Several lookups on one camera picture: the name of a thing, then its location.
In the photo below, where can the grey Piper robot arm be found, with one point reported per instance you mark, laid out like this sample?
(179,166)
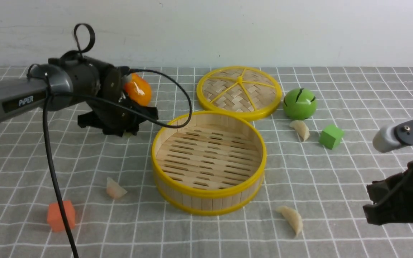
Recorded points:
(98,83)

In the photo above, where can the green foam cube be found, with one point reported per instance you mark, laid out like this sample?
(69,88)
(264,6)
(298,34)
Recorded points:
(331,136)

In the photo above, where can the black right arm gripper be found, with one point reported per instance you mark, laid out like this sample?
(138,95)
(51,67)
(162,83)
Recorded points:
(392,199)

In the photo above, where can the green toy ball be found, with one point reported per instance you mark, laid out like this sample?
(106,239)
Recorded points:
(299,104)

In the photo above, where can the pinkish dumpling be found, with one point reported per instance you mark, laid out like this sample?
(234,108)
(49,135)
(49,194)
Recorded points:
(114,190)

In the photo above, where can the bamboo steamer tray yellow rims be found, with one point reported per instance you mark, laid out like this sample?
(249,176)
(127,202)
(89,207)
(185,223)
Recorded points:
(212,165)

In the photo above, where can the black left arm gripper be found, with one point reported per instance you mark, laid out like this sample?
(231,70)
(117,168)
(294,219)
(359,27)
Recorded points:
(113,111)

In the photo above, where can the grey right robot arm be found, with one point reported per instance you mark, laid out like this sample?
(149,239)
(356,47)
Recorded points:
(394,137)

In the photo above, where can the orange foam cube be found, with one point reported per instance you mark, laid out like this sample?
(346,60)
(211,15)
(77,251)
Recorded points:
(54,216)

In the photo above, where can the orange toy fruit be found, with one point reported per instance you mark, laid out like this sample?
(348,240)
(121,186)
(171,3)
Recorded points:
(138,89)

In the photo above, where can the white dumpling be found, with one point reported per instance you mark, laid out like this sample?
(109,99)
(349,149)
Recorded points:
(293,218)
(301,128)

